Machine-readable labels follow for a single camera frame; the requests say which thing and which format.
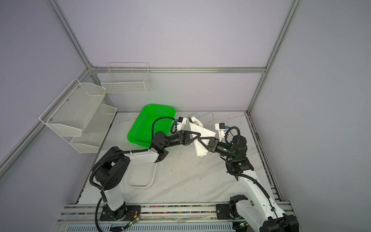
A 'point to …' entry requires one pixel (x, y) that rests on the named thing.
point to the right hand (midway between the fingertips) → (198, 141)
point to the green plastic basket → (140, 132)
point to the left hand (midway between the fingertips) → (200, 135)
